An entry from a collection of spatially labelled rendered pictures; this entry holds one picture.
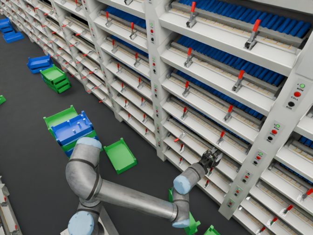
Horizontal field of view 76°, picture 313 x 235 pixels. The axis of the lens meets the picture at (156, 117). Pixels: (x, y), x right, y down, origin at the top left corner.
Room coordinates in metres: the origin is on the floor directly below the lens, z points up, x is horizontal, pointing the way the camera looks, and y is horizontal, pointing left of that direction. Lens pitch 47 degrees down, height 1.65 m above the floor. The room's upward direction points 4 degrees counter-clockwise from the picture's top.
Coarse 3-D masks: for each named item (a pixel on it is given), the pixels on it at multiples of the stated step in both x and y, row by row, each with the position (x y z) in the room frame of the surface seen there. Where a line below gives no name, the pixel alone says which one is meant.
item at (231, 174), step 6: (168, 114) 1.01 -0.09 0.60; (162, 120) 0.97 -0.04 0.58; (168, 120) 0.98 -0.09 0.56; (174, 120) 0.98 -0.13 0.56; (168, 126) 0.95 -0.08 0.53; (174, 132) 0.89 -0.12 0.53; (180, 132) 0.88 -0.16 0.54; (192, 132) 0.86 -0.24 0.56; (180, 138) 0.83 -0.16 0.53; (186, 138) 0.82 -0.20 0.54; (186, 144) 0.80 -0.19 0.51; (192, 144) 0.78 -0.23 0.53; (198, 144) 0.77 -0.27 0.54; (210, 144) 0.75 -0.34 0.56; (198, 150) 0.73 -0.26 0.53; (204, 150) 0.72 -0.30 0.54; (210, 150) 0.71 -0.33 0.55; (228, 156) 0.65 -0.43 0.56; (222, 162) 0.62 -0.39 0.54; (228, 162) 0.61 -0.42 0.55; (222, 168) 0.58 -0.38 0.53; (228, 168) 0.58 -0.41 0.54; (234, 168) 0.57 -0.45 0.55; (228, 174) 0.54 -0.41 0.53; (234, 174) 0.54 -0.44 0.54
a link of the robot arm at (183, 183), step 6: (192, 168) 0.52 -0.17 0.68; (180, 174) 0.49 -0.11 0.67; (186, 174) 0.48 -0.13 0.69; (192, 174) 0.48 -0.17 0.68; (198, 174) 0.49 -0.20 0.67; (174, 180) 0.47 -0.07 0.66; (180, 180) 0.45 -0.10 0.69; (186, 180) 0.45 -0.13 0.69; (192, 180) 0.45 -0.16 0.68; (198, 180) 0.47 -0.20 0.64; (174, 186) 0.45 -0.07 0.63; (180, 186) 0.43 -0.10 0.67; (186, 186) 0.42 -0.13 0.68; (192, 186) 0.43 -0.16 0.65; (180, 192) 0.42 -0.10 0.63; (186, 192) 0.40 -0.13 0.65
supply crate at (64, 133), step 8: (72, 120) 1.25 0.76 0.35; (80, 120) 1.27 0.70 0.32; (88, 120) 1.22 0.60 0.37; (56, 128) 1.17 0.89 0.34; (64, 128) 1.19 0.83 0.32; (72, 128) 1.18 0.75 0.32; (80, 128) 1.17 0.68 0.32; (88, 128) 1.13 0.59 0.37; (56, 136) 1.10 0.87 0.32; (64, 136) 1.09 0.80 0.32; (72, 136) 1.05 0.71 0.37; (80, 136) 1.08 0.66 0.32; (64, 144) 1.01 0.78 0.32
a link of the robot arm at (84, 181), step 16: (80, 176) 0.39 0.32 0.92; (96, 176) 0.41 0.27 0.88; (80, 192) 0.34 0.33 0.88; (96, 192) 0.35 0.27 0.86; (112, 192) 0.36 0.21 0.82; (128, 192) 0.37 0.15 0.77; (128, 208) 0.33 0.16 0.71; (144, 208) 0.32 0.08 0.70; (160, 208) 0.33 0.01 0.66; (176, 208) 0.35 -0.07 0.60; (176, 224) 0.28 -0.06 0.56
